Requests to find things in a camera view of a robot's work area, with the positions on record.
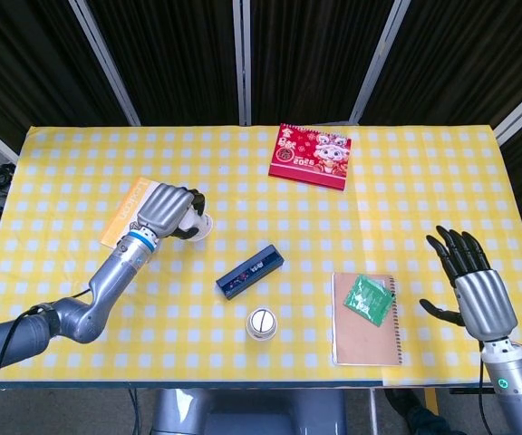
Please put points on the brown spiral notebook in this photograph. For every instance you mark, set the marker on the brown spiral notebook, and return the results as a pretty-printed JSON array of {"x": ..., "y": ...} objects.
[{"x": 360, "y": 340}]

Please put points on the orange and white notepad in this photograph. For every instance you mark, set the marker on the orange and white notepad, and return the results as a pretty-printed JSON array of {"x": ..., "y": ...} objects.
[{"x": 122, "y": 213}]

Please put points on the yellow checked tablecloth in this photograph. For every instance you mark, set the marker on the yellow checked tablecloth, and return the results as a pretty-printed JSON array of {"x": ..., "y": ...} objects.
[{"x": 197, "y": 149}]

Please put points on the dark blue long box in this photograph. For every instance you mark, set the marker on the dark blue long box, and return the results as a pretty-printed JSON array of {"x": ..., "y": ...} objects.
[{"x": 249, "y": 272}]

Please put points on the red decorated box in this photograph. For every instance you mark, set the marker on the red decorated box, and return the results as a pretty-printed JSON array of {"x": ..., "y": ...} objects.
[{"x": 311, "y": 154}]

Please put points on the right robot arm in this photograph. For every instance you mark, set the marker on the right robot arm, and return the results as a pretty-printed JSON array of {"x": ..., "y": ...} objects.
[{"x": 510, "y": 399}]

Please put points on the paper cup with black line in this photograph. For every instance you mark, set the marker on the paper cup with black line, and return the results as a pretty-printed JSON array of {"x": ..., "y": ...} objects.
[{"x": 261, "y": 321}]

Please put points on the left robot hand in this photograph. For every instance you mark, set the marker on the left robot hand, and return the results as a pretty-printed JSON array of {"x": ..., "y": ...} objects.
[{"x": 161, "y": 208}]

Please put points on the paper cup with blue flower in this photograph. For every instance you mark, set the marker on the paper cup with blue flower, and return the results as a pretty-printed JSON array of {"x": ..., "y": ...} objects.
[{"x": 200, "y": 224}]

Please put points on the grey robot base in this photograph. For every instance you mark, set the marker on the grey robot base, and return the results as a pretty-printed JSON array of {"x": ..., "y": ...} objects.
[{"x": 252, "y": 417}]

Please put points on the green foil packet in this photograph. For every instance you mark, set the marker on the green foil packet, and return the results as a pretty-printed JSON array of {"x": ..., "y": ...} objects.
[{"x": 367, "y": 299}]

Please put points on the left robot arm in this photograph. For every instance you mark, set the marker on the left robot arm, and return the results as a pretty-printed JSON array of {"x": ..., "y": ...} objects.
[{"x": 107, "y": 281}]

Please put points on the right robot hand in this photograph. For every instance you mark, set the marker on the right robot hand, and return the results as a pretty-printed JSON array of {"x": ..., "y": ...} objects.
[{"x": 483, "y": 299}]

